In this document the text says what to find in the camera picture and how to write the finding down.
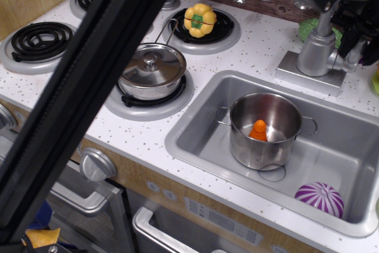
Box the purple toy eggplant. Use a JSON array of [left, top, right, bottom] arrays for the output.
[[358, 57, 365, 65]]

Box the yellow toy bell pepper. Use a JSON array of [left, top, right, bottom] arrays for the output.
[[184, 3, 217, 39]]

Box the silver dishwasher door handle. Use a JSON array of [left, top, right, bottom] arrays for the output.
[[132, 207, 196, 252]]

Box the purple striped toy onion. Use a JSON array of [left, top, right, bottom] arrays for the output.
[[294, 182, 345, 218]]

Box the silver left edge knob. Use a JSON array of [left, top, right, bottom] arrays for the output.
[[0, 104, 18, 129]]

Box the back right black burner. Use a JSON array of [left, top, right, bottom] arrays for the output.
[[162, 4, 241, 55]]

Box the green toy lettuce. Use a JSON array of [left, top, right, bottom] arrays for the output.
[[298, 18, 343, 49]]

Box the green toy vegetable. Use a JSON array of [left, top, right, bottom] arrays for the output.
[[371, 71, 379, 95]]

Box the yellow cloth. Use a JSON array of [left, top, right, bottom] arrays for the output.
[[26, 228, 60, 249]]

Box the grey toy sink basin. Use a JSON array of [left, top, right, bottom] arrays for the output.
[[165, 71, 378, 238]]

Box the blue cloth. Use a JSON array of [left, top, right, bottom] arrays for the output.
[[30, 201, 53, 229]]

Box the silver stove knob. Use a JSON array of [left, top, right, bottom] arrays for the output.
[[79, 147, 118, 182]]

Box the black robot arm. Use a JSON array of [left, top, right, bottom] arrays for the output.
[[1, 0, 337, 252]]

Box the steel pot with handles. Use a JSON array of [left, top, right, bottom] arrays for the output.
[[216, 92, 318, 171]]

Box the silver toy faucet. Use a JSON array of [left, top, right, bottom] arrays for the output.
[[275, 4, 347, 97]]

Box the silver countertop knob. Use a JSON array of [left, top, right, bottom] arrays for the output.
[[161, 0, 181, 11]]

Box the orange toy carrot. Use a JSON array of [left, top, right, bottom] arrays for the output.
[[249, 119, 268, 142]]

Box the front left black burner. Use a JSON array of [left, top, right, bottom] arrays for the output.
[[1, 22, 77, 75]]

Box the steel saucepan with lid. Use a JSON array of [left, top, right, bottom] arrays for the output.
[[117, 18, 188, 101]]

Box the front right black burner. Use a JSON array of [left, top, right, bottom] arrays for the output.
[[104, 71, 194, 121]]

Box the silver oven door handle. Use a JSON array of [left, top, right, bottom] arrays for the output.
[[50, 161, 125, 218]]

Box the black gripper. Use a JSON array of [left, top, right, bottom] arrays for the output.
[[331, 0, 379, 66]]

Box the grey control panel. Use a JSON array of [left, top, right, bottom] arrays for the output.
[[184, 197, 264, 246]]

